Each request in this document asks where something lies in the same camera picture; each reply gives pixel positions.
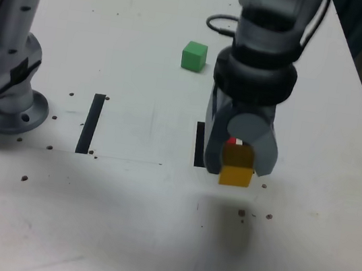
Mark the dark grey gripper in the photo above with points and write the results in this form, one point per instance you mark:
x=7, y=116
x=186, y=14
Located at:
x=253, y=108

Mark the red cube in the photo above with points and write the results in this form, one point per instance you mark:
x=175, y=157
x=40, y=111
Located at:
x=232, y=140

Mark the yellow cube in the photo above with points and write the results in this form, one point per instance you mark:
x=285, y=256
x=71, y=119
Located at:
x=234, y=176

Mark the green cube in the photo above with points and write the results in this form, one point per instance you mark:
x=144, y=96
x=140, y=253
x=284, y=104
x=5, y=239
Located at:
x=192, y=57

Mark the black tape square outline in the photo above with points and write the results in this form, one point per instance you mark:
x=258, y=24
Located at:
x=200, y=145

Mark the black tape strip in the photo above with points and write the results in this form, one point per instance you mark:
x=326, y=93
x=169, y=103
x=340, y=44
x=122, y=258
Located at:
x=88, y=128

